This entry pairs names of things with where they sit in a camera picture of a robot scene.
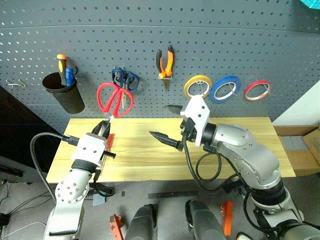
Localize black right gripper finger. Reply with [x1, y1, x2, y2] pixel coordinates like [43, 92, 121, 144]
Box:
[163, 104, 186, 117]
[148, 130, 181, 149]

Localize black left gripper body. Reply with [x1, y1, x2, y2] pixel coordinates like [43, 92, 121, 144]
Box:
[99, 134, 117, 168]

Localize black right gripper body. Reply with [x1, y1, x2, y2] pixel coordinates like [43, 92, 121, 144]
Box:
[177, 117, 198, 152]

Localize red handle scissors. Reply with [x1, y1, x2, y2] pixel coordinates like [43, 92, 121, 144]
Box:
[96, 81, 135, 121]

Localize yellow tape roll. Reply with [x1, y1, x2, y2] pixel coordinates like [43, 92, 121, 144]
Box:
[183, 74, 213, 99]

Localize blue tape roll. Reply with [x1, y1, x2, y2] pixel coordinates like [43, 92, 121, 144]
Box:
[209, 75, 242, 104]

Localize red tape roll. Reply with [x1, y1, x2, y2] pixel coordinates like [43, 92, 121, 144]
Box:
[243, 79, 272, 102]

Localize dark grey metal pegboard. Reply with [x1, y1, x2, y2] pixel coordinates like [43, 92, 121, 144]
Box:
[0, 0, 320, 135]

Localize red tool on table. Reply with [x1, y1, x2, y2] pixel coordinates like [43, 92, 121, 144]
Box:
[107, 133, 116, 151]

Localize black cup holder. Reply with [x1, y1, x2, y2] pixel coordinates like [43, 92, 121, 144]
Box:
[41, 71, 86, 115]

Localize orange black long-nose pliers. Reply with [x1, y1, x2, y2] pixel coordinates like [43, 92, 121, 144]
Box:
[155, 44, 175, 92]

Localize black floor strip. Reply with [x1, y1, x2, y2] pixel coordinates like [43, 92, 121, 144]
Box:
[147, 190, 200, 200]

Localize orange plastic piece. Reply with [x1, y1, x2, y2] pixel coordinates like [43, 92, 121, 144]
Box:
[108, 213, 125, 240]
[220, 200, 235, 237]

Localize orange black screwdriver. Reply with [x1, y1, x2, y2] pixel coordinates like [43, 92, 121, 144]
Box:
[56, 53, 69, 87]

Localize dark rounded shape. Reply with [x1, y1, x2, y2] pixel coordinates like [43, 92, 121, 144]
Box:
[124, 203, 159, 240]
[184, 199, 226, 240]

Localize brown cardboard box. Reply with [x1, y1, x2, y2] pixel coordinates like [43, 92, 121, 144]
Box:
[273, 124, 320, 178]

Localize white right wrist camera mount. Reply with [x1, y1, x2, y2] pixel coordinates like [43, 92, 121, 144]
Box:
[180, 94, 211, 147]

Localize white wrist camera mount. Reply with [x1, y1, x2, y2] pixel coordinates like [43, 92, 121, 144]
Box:
[70, 133, 107, 169]
[180, 94, 211, 147]

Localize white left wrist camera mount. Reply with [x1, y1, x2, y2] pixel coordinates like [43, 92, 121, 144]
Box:
[70, 133, 107, 169]

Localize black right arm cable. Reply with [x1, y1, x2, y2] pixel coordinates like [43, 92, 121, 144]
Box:
[184, 143, 249, 194]

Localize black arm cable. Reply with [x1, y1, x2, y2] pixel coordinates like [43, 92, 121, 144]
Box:
[184, 143, 249, 194]
[29, 132, 81, 201]

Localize blue handle scissors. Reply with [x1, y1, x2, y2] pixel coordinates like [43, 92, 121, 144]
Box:
[111, 64, 140, 93]

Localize blue handle screwdriver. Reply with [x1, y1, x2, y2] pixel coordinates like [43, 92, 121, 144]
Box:
[65, 66, 76, 88]

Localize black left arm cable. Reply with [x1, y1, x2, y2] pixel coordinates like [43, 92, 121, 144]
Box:
[29, 132, 81, 201]

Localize white wire pegboard hook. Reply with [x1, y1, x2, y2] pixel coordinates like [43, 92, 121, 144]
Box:
[5, 78, 27, 88]

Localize thin floor cables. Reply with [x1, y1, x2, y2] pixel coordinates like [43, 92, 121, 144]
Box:
[0, 178, 52, 240]

